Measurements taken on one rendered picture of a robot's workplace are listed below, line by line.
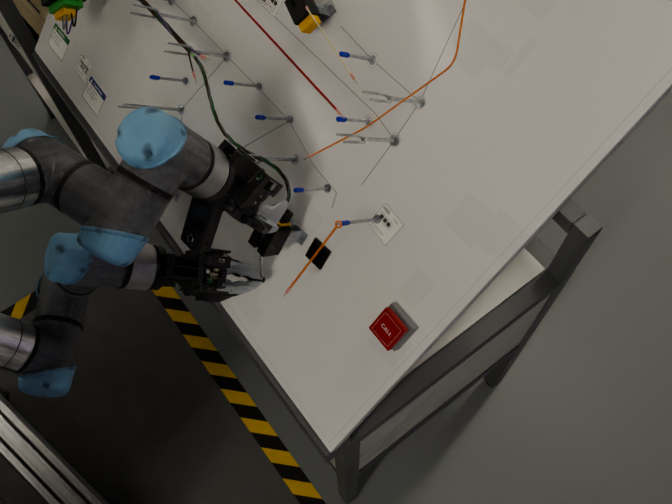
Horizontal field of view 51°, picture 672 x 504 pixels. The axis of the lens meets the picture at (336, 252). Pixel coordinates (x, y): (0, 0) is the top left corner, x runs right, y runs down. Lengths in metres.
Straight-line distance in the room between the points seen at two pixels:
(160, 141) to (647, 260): 1.99
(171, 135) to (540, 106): 0.49
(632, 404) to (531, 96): 1.51
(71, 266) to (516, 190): 0.64
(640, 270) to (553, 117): 1.59
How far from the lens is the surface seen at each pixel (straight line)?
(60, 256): 1.08
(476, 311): 1.47
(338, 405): 1.26
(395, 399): 1.40
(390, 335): 1.11
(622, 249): 2.57
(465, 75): 1.07
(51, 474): 2.10
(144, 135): 0.87
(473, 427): 2.23
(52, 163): 0.94
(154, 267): 1.12
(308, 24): 1.15
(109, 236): 0.89
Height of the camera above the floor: 2.15
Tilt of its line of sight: 63 degrees down
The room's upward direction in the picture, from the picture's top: 3 degrees counter-clockwise
